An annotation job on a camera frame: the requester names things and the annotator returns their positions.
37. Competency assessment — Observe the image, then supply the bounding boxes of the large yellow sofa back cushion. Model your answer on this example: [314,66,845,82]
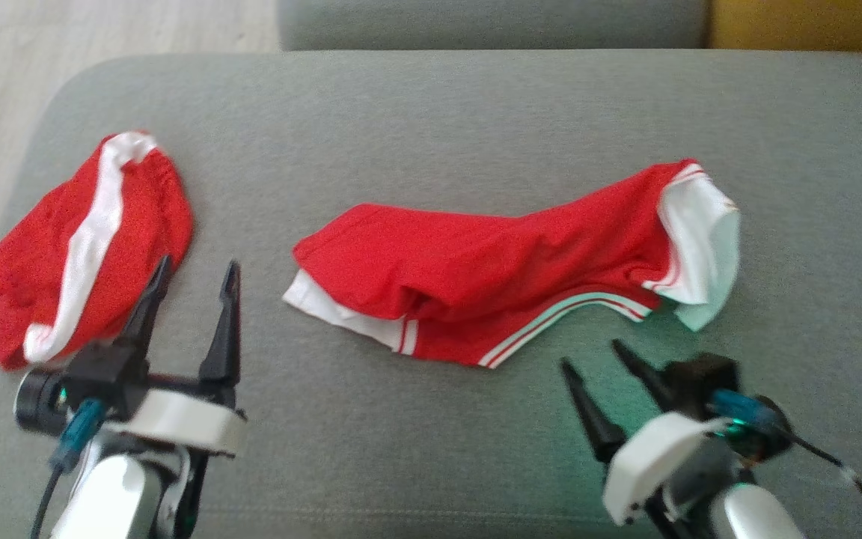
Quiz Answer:
[708,0,862,55]

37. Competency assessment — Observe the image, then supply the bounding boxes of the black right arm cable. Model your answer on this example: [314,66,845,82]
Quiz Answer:
[708,388,862,539]

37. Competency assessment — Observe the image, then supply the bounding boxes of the red shorts with white stripe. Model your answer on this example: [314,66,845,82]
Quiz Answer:
[0,131,195,371]

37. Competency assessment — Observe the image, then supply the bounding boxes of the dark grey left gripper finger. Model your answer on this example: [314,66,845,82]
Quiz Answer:
[113,255,172,360]
[199,260,242,387]

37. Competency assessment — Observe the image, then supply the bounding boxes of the red and white basketball jersey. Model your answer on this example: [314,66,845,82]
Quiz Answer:
[282,158,741,369]

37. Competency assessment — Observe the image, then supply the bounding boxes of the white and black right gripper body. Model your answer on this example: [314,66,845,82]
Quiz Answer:
[602,412,731,526]

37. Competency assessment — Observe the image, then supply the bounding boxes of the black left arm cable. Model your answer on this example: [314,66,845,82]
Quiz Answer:
[29,397,108,539]

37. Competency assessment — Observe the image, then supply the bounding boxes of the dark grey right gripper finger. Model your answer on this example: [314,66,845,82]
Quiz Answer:
[560,358,628,463]
[611,340,677,412]

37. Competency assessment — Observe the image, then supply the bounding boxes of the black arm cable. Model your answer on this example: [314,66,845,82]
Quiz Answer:
[29,397,108,539]
[708,388,862,539]

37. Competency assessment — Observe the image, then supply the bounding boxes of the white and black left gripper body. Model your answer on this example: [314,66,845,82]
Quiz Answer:
[64,344,246,458]

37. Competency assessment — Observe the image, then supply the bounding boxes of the large grey sofa seat cushion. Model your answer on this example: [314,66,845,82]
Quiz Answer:
[0,49,862,539]

